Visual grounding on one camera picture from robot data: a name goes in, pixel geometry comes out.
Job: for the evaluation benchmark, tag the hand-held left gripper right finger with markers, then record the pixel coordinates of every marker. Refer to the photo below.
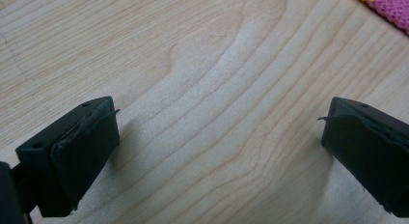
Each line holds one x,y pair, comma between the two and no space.
369,153

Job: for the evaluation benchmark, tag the pink and yellow knitted cloth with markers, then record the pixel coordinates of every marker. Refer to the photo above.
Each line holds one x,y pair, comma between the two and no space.
390,6

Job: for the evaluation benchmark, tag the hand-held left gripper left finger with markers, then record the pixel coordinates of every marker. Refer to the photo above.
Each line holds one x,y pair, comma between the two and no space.
74,156

